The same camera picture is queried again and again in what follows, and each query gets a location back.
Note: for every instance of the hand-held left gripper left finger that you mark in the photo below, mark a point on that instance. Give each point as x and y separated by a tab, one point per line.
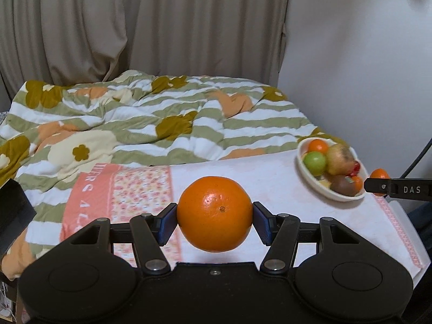
167	224

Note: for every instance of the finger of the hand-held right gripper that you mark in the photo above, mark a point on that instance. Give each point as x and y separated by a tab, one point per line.
376	186

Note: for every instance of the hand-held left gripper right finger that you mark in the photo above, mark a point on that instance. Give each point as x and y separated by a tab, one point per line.
264	222

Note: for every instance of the small tangerine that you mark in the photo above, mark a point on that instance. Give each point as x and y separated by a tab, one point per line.
379	173
356	179

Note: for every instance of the brown kiwi with green sticker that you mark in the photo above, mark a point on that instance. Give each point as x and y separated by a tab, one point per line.
342	186

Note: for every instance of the yellow-brown pear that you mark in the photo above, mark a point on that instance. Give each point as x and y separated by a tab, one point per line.
339	158

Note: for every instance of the large orange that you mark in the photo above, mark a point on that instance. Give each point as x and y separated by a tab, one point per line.
214	212

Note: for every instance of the cream oval bowl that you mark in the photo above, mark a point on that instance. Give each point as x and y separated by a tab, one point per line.
314	182

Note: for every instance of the dark blue cloth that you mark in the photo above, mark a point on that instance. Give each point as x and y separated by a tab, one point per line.
420	219

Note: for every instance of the pink floral printed towel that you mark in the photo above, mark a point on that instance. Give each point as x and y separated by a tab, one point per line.
276	182

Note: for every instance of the small green apple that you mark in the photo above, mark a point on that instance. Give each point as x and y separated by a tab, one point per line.
315	162

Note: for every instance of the medium orange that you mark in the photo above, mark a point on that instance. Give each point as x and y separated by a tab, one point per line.
318	145

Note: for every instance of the green striped floral blanket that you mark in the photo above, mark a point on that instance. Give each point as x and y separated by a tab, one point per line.
135	125

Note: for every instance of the black flat object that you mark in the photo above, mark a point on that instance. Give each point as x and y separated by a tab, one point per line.
13	216

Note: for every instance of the beige curtain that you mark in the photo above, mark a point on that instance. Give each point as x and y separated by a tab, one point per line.
168	23

